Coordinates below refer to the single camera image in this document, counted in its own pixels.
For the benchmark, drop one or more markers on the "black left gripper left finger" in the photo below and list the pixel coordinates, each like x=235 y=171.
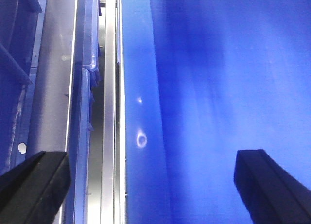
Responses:
x=33 y=191

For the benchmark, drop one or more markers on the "dark blue upper left bin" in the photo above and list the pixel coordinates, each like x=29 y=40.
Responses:
x=18 y=26

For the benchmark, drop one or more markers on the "blue lower centre bin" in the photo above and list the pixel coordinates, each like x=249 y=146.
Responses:
x=86 y=76

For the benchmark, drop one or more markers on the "light blue plastic bin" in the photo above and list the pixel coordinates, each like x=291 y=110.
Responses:
x=203 y=80

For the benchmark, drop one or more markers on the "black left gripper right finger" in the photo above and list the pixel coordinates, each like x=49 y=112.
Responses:
x=269 y=193

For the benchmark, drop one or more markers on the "stainless steel shelf rail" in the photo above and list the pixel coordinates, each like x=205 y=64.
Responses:
x=53 y=98

